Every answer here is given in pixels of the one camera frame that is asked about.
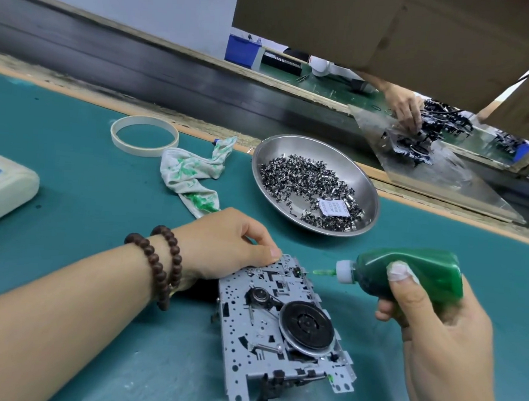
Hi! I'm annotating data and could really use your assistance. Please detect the another person's forearm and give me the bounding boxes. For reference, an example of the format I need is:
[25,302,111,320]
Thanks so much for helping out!
[355,71,396,95]

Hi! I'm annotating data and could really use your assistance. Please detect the green glue squeeze bottle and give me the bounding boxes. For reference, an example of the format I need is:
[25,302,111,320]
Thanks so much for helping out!
[312,240,468,311]

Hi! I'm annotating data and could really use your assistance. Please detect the brown cardboard panel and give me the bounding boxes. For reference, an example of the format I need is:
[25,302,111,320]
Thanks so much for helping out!
[226,0,529,150]

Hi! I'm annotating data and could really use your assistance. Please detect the person's left forearm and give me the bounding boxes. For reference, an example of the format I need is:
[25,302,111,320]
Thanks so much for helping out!
[0,234,163,401]

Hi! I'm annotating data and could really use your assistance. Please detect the black conveyor belt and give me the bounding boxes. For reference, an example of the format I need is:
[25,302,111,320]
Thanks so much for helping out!
[0,0,529,231]

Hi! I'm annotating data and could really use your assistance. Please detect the brown bead bracelet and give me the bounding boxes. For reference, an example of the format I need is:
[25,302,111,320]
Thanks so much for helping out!
[118,222,187,313]

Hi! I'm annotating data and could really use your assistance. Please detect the white green-stained cloth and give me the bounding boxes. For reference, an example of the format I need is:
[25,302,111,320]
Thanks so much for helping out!
[155,132,238,222]

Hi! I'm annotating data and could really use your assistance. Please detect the round metal bowl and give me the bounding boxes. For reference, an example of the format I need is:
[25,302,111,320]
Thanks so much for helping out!
[246,130,386,242]

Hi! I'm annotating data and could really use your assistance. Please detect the cassette mechanism plate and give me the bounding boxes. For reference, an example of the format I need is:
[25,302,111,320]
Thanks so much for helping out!
[207,249,367,401]

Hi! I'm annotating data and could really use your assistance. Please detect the person's left hand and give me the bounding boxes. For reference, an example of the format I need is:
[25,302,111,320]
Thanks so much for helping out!
[166,203,287,295]

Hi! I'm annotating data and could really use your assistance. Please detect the clear plastic sheet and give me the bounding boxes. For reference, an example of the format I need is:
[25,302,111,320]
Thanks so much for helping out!
[340,105,529,225]

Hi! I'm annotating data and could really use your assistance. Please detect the white tape ring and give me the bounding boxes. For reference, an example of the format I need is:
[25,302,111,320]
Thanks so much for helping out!
[107,113,182,161]

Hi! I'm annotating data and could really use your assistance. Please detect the person's right hand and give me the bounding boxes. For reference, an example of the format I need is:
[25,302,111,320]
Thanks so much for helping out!
[368,259,518,401]

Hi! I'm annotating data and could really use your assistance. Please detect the white blue power strip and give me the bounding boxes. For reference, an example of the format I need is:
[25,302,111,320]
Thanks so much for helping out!
[0,148,43,239]

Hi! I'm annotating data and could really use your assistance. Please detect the finished mechanisms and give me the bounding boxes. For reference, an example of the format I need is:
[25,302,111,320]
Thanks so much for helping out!
[380,95,477,169]

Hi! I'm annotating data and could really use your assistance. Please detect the white paper sign red text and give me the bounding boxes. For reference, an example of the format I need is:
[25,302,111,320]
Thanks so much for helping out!
[0,0,242,62]

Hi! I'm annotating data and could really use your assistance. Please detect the pile of small metal parts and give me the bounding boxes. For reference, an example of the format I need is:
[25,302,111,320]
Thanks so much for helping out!
[255,152,370,234]

